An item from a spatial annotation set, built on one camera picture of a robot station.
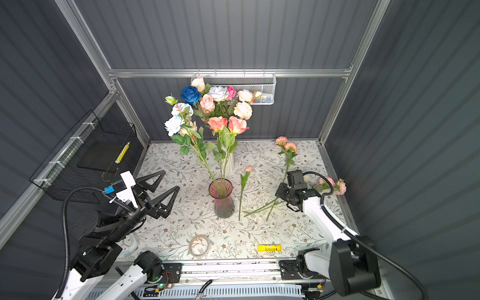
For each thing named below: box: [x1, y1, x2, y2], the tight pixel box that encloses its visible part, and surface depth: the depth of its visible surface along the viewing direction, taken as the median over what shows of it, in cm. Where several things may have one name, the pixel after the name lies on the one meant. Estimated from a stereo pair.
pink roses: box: [180, 76, 254, 135], surface depth 75 cm
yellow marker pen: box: [115, 141, 131, 165], surface depth 79 cm
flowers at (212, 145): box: [164, 95, 250, 196], surface depth 71 cm
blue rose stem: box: [180, 86, 202, 105], surface depth 72 cm
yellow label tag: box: [257, 244, 282, 252], surface depth 80 cm
